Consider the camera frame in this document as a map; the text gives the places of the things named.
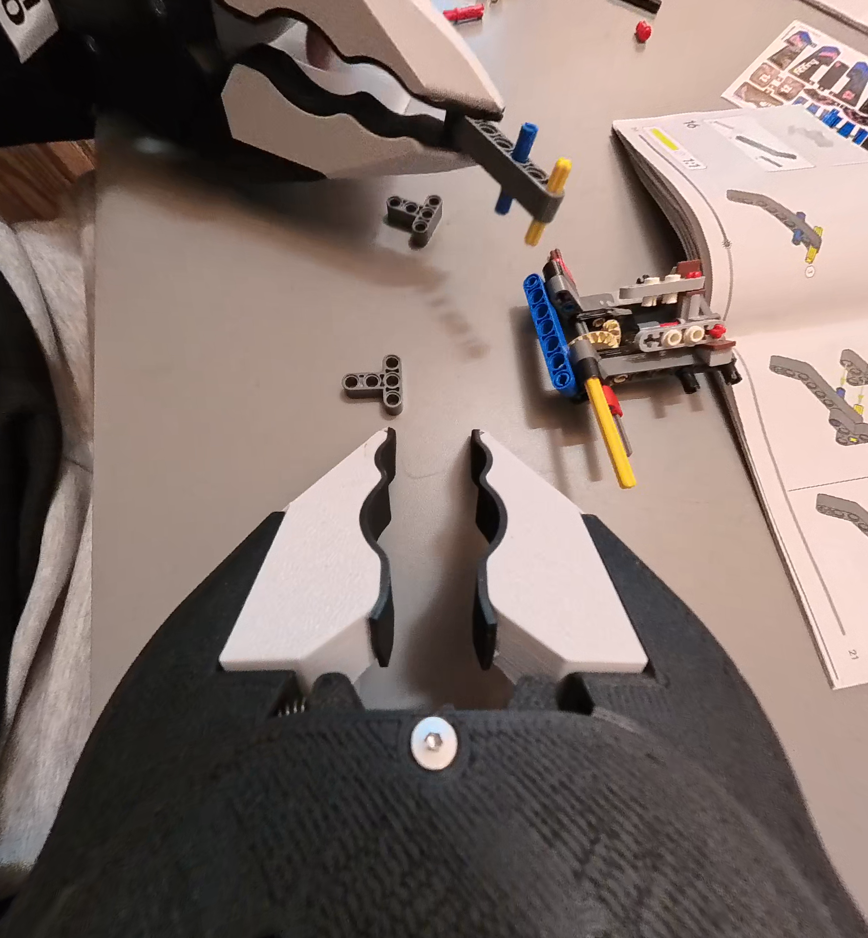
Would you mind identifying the partly built lego chassis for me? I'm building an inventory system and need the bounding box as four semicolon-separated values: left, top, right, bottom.
522;249;744;490

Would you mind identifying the grey T-shaped lego beam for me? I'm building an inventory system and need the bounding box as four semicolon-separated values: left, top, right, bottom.
341;355;404;418
385;193;444;249

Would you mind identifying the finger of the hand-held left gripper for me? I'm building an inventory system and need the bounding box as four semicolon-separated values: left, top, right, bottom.
221;44;480;178
217;0;508;123

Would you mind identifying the dark grey beam with pins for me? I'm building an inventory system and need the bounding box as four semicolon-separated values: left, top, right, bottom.
445;113;574;247

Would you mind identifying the lego instruction booklet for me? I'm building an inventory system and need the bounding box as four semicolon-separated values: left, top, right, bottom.
613;106;868;690

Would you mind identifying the wooden board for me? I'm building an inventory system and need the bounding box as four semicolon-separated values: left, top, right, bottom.
0;139;99;222

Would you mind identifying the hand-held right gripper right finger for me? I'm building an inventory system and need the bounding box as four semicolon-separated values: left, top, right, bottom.
470;431;652;680

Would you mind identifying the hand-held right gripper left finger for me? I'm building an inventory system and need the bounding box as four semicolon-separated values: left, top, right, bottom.
219;427;397;680

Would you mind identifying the lego sticker sheet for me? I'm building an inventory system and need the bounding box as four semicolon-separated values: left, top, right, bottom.
723;21;868;151

